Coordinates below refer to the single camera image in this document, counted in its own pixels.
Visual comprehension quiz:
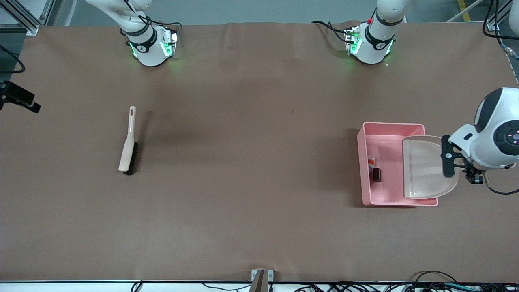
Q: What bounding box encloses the beige plastic dustpan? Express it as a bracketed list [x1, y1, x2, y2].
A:
[402, 136, 461, 199]

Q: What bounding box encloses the beige brush with black bristles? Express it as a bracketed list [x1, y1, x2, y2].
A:
[118, 106, 139, 176]

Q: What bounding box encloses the pink plastic bin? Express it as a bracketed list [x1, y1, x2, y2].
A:
[357, 122, 439, 207]

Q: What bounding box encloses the brown table mat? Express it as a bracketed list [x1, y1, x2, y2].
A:
[0, 21, 519, 283]

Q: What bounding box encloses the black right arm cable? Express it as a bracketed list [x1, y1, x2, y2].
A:
[0, 45, 26, 74]

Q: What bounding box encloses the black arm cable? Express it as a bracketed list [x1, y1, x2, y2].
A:
[482, 0, 519, 195]
[0, 45, 26, 74]

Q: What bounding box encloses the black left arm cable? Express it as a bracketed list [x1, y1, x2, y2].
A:
[482, 0, 519, 195]

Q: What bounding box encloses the aluminium frame profile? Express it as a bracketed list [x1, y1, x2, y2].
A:
[0, 0, 55, 36]
[486, 0, 512, 32]

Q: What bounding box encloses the black cable bundle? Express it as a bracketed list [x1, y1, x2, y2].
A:
[292, 271, 519, 292]

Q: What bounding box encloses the black right base cable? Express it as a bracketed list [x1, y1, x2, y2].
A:
[120, 0, 181, 45]

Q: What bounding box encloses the black base cable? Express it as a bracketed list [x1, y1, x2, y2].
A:
[120, 0, 181, 45]
[311, 20, 350, 43]

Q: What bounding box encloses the black left base cable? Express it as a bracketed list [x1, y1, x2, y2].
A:
[311, 20, 350, 43]

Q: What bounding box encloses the grey metal bracket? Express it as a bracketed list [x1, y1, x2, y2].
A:
[249, 269, 275, 292]

